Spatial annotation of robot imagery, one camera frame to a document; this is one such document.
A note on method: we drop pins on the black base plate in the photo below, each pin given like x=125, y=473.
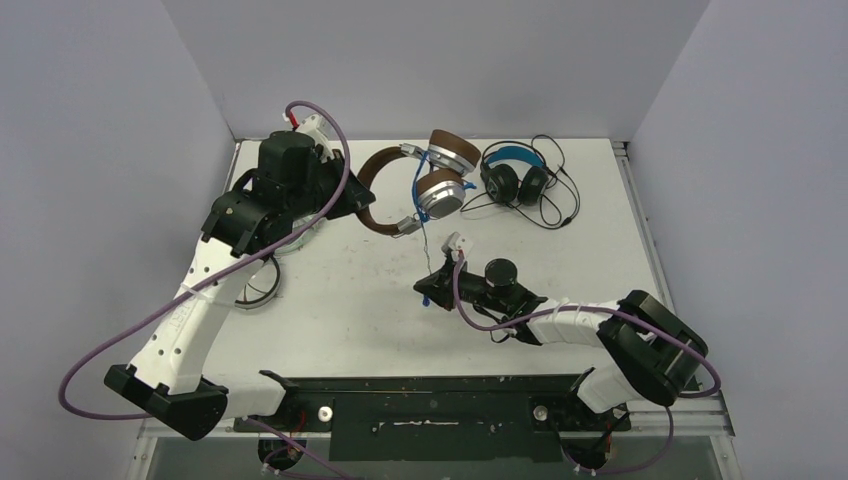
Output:
x=446, y=418

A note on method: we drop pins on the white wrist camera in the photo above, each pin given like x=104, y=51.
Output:
x=318, y=128
x=457, y=245

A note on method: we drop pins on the white black headphones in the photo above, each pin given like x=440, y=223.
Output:
x=262, y=288

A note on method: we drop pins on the mint green headphones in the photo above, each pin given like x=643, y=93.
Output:
x=300, y=242

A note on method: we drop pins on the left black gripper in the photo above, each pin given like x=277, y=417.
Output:
x=353, y=198

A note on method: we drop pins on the black blue headphones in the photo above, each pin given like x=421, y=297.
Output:
x=514, y=172

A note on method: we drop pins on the brown headphones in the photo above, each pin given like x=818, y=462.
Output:
x=439, y=185

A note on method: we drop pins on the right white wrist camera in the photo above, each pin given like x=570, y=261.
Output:
x=457, y=245

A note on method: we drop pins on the aluminium frame rail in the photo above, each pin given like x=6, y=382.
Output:
x=708, y=413

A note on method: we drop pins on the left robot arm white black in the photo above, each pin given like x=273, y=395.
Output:
x=296, y=176

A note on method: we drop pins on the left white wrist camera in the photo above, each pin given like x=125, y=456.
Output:
x=318, y=128

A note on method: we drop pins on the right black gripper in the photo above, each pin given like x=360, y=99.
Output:
x=448, y=283

